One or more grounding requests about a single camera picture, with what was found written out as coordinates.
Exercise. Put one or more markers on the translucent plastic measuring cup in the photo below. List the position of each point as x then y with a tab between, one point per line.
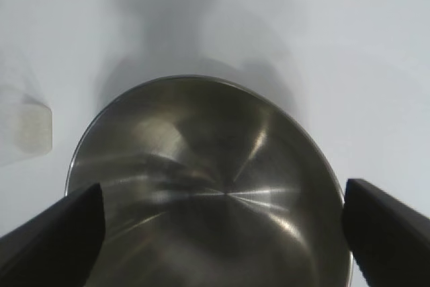
20	122

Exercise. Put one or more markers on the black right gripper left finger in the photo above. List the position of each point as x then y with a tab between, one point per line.
50	250

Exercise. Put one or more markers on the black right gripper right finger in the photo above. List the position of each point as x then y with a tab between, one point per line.
389	243

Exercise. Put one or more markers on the stainless steel mixing bowl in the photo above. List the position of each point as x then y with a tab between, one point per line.
215	166

